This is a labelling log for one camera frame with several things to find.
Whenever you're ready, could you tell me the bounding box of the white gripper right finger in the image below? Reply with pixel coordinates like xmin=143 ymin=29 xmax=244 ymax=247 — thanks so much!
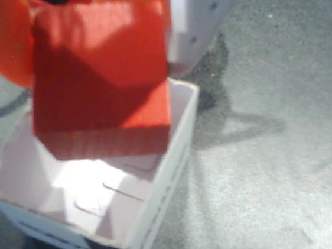
xmin=161 ymin=0 xmax=256 ymax=76

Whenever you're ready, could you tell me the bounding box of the red cube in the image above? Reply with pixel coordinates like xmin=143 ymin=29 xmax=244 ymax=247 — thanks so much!
xmin=20 ymin=0 xmax=180 ymax=168

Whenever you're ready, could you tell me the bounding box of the white cardboard box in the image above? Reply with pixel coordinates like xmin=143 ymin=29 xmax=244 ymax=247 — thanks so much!
xmin=0 ymin=75 xmax=218 ymax=249

